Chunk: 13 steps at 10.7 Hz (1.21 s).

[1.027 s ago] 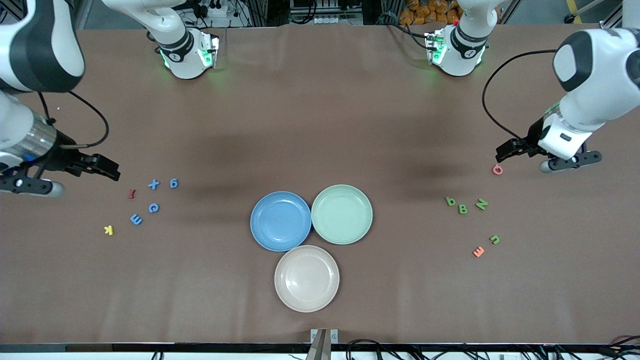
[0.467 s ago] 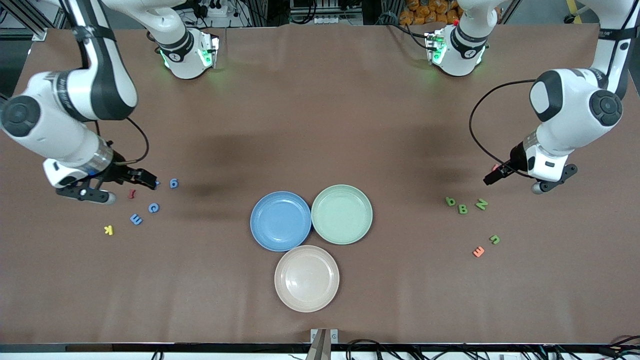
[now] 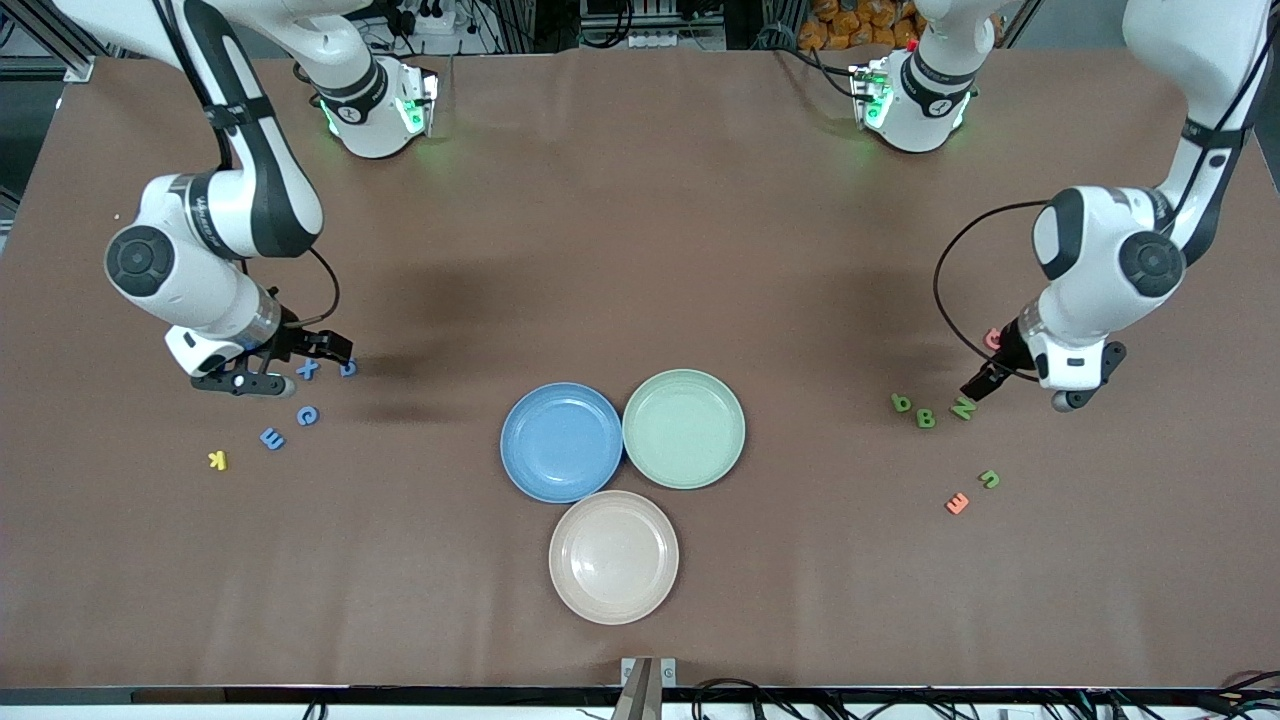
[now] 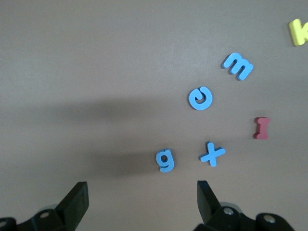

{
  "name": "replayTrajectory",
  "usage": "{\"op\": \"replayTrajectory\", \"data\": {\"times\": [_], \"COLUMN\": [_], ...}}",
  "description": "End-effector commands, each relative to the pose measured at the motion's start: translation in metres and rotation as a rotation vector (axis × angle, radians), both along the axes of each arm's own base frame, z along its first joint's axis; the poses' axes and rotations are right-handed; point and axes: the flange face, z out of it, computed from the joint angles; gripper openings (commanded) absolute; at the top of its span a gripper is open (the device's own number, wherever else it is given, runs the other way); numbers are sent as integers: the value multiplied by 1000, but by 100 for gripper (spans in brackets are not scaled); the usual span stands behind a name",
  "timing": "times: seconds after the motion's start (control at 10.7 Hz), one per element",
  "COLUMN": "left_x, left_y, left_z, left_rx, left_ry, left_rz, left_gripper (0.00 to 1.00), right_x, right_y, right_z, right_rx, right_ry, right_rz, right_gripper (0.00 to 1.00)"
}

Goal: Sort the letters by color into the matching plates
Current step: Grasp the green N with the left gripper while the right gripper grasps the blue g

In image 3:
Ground blue plate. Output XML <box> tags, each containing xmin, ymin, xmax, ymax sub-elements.
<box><xmin>500</xmin><ymin>382</ymin><xmax>626</xmax><ymax>504</ymax></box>

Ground green plate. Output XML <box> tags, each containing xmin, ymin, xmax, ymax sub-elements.
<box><xmin>622</xmin><ymin>369</ymin><xmax>747</xmax><ymax>491</ymax></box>

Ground brown table cover sheet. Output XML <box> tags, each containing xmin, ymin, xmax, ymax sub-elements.
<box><xmin>0</xmin><ymin>45</ymin><xmax>1280</xmax><ymax>691</ymax></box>

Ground white power strip with plugs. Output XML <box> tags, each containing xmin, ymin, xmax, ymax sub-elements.
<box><xmin>385</xmin><ymin>0</ymin><xmax>456</xmax><ymax>36</ymax></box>

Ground beige plate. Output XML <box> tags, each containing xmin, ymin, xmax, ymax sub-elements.
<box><xmin>548</xmin><ymin>490</ymin><xmax>680</xmax><ymax>626</ymax></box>

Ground bag of oranges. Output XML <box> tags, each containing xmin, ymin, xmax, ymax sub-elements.
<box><xmin>797</xmin><ymin>0</ymin><xmax>926</xmax><ymax>53</ymax></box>

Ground long white power strip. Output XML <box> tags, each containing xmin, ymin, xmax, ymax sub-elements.
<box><xmin>628</xmin><ymin>28</ymin><xmax>723</xmax><ymax>51</ymax></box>

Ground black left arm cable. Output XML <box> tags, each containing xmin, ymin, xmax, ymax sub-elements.
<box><xmin>933</xmin><ymin>0</ymin><xmax>1280</xmax><ymax>366</ymax></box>

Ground aluminium frame profile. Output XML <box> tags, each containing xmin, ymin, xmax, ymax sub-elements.
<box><xmin>10</xmin><ymin>15</ymin><xmax>98</xmax><ymax>84</ymax></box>

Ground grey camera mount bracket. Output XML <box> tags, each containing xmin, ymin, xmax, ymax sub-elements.
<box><xmin>612</xmin><ymin>656</ymin><xmax>678</xmax><ymax>720</ymax></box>

